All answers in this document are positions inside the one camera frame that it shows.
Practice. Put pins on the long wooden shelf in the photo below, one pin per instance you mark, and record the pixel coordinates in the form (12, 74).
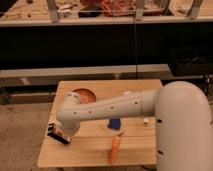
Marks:
(20, 13)

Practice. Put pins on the blue sponge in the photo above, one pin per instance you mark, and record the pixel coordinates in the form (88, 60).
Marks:
(114, 124)

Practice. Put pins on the orange carrot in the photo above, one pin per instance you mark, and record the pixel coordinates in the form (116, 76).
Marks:
(115, 148)

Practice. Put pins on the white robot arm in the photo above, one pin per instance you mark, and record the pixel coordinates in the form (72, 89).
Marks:
(184, 122)

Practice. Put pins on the white plastic bottle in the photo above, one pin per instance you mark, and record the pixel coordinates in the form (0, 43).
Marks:
(145, 120)

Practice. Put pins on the low wooden bench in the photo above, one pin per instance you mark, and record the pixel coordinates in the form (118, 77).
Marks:
(51, 76)

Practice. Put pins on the wooden table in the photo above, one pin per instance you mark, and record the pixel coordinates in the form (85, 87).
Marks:
(91, 145)

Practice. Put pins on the orange bowl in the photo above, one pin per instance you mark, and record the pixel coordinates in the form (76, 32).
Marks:
(86, 95)

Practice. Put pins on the black eraser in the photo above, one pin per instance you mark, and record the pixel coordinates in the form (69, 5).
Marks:
(56, 134)

